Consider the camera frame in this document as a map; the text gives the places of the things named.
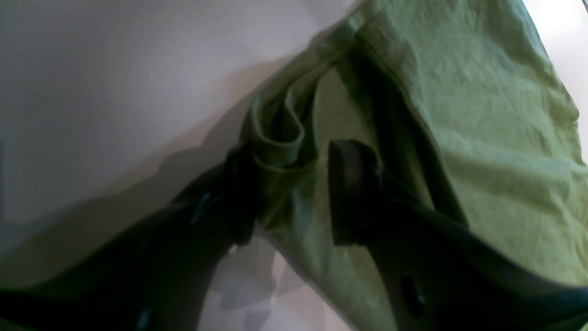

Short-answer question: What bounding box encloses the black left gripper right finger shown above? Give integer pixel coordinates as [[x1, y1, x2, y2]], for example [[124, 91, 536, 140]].
[[328, 140, 588, 331]]

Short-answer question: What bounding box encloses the green t-shirt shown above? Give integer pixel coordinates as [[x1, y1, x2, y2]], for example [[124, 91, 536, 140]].
[[244, 0, 587, 331]]

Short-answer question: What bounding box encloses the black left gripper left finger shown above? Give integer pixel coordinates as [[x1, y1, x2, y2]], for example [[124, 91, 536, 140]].
[[1, 143, 259, 331]]

